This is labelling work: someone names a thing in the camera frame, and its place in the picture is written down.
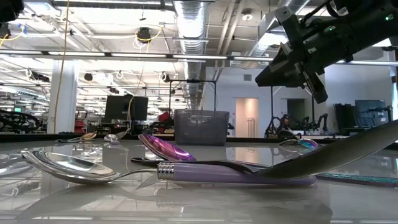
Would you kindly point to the black background robot arm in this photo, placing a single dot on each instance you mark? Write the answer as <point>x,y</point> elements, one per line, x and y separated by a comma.
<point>273,124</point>

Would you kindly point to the black rig frame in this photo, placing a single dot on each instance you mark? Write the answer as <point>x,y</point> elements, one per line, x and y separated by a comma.
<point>192,81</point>
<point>272,102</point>

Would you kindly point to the black computer monitor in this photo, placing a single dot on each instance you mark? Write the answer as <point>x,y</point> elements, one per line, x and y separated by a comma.
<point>126,108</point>

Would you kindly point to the long ceiling light strip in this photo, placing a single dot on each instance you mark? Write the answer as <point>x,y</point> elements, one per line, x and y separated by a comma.
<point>140,55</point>

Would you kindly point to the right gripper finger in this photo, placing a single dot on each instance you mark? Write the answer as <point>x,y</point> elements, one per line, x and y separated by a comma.
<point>286,81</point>
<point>276,67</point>

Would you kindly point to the white pillar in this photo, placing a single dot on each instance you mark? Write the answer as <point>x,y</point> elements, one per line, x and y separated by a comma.
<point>63,96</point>

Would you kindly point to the dark grey plastic bin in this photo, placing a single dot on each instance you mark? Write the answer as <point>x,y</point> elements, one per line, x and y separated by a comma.
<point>202,130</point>

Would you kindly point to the dark wide monitor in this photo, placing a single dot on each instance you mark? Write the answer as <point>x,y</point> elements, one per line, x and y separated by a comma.
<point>370,112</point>

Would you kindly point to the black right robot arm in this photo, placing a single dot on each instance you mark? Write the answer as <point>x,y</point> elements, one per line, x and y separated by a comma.
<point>373,25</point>

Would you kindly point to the silver air duct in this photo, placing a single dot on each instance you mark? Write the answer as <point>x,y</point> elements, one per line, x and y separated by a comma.
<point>192,31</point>

